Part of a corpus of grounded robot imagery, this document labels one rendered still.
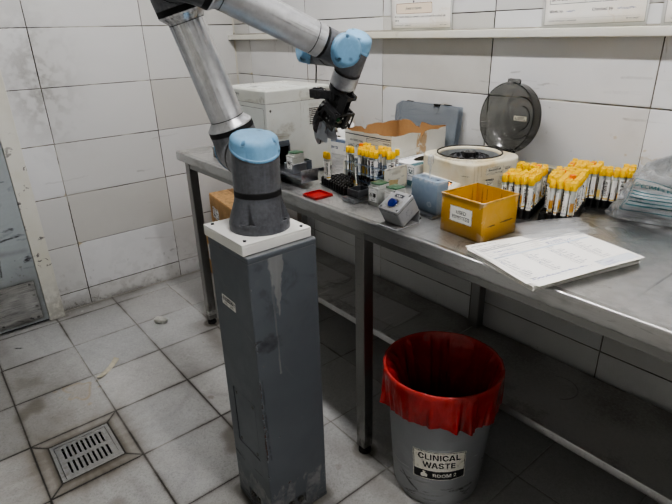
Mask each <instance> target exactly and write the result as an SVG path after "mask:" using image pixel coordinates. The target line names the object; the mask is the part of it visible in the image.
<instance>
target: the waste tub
mask: <svg viewBox="0 0 672 504"><path fill-rule="evenodd" d="M441 193H442V207H441V225H440V229H441V230H444V231H447V232H449V233H452V234H455V235H457V236H460V237H463V238H465V239H468V240H471V241H473V242H476V243H484V242H487V241H490V240H493V239H495V238H498V237H501V236H504V235H507V234H509V233H512V232H514V231H515V229H513V228H515V224H513V223H515V222H516V214H517V206H518V197H519V195H520V193H516V192H512V191H508V190H504V189H501V188H497V187H493V186H489V185H485V184H482V183H478V182H477V183H473V184H469V185H465V186H461V187H457V188H454V189H450V190H446V191H442V192H441Z"/></svg>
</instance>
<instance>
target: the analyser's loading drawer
mask: <svg viewBox="0 0 672 504"><path fill-rule="evenodd" d="M306 163H307V162H303V163H298V164H294V165H292V170H290V169H287V163H286V162H284V164H280V171H281V174H283V175H286V176H289V177H292V178H295V179H299V180H301V183H307V182H311V181H315V180H318V168H313V169H308V170H307V164H306Z"/></svg>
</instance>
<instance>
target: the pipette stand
mask: <svg viewBox="0 0 672 504"><path fill-rule="evenodd" d="M446 190H448V180H444V179H441V178H437V177H434V176H431V178H429V175H427V174H423V173H422V174H417V175H413V176H412V193H411V195H413V197H414V199H415V202H416V204H417V206H418V209H419V210H420V215H421V216H423V217H426V218H428V219H430V220H433V219H436V218H439V217H441V207H442V193H441V192H442V191H446Z"/></svg>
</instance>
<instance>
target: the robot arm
mask: <svg viewBox="0 0 672 504"><path fill-rule="evenodd" d="M150 2H151V4H152V6H153V8H154V11H155V13H156V15H157V17H158V20H159V21H160V22H162V23H164V24H166V25H167V26H169V28H170V31H171V33H172V35H173V37H174V40H175V42H176V44H177V47H178V49H179V51H180V54H181V56H182V58H183V61H184V63H185V65H186V67H187V70H188V72H189V74H190V77H191V79H192V81H193V84H194V86H195V88H196V90H197V93H198V95H199V97H200V100H201V102H202V104H203V107H204V109H205V111H206V113H207V116H208V118H209V120H210V123H211V126H210V129H209V131H208V133H209V135H210V138H211V140H212V142H213V145H214V151H215V155H216V158H217V159H218V161H219V163H220V164H221V165H222V166H223V167H224V168H226V169H227V170H229V171H230V172H231V173H232V179H233V190H234V202H233V206H232V210H231V214H230V218H229V226H230V230H231V232H233V233H235V234H237V235H241V236H249V237H261V236H270V235H275V234H278V233H281V232H284V231H286V230H287V229H288V228H289V227H290V216H289V213H288V211H287V208H286V205H285V203H284V200H283V198H282V191H281V171H280V146H279V140H278V137H277V136H276V134H274V133H273V132H271V131H268V130H263V129H256V128H255V125H254V123H253V120H252V118H251V116H250V115H248V114H246V113H244V112H243V111H242V109H241V106H240V104H239V101H238V99H237V96H236V94H235V91H234V89H233V86H232V84H231V81H230V79H229V76H228V74H227V71H226V69H225V66H224V64H223V61H222V59H221V56H220V54H219V51H218V49H217V46H216V44H215V41H214V39H213V36H212V34H211V31H210V28H209V26H208V23H207V21H206V18H205V16H204V10H206V11H209V10H212V9H215V10H217V11H219V12H222V13H224V14H226V15H228V16H230V17H232V18H234V19H236V20H238V21H240V22H243V23H245V24H247V25H249V26H251V27H253V28H255V29H257V30H259V31H261V32H264V33H266V34H268V35H270V36H272V37H274V38H276V39H278V40H280V41H283V42H285V43H287V44H289V45H291V46H293V47H295V48H296V57H297V59H298V61H299V62H301V63H306V64H308V65H310V64H314V65H322V66H330V67H334V70H333V73H332V76H331V79H330V85H329V88H323V87H318V86H317V87H313V88H312V89H309V95H310V98H314V99H325V100H323V101H322V102H321V103H320V104H319V107H318V109H317V110H316V113H315V115H314V118H313V130H314V136H315V140H316V142H317V143H318V144H321V143H322V142H324V143H327V142H328V138H329V139H331V140H333V141H336V140H337V134H336V132H335V128H341V129H342V130H343V129H346V128H347V127H348V128H350V126H351V123H352V121H353V118H354V116H355V113H354V112H353V111H352V110H351V109H350V108H349V107H350V104H351V102H352V101H356V99H357V96H356V95H355V94H354V90H355V89H356V86H357V84H358V81H359V78H360V76H361V73H362V70H363V67H364V65H365V62H366V59H367V57H368V56H369V52H370V48H371V44H372V39H371V37H370V36H369V35H368V34H367V33H366V32H364V31H362V30H359V29H355V28H352V29H348V30H347V31H346V32H343V33H341V32H339V31H337V30H336V29H334V28H332V27H330V26H328V25H326V24H324V23H322V22H320V21H318V20H316V19H314V18H312V17H311V16H309V15H307V14H305V13H303V12H301V11H299V10H297V9H295V8H293V7H291V6H289V5H288V4H286V3H284V2H282V1H280V0H150ZM351 117H352V119H351V122H350V124H349V120H350V118H351ZM323 120H324V121H323Z"/></svg>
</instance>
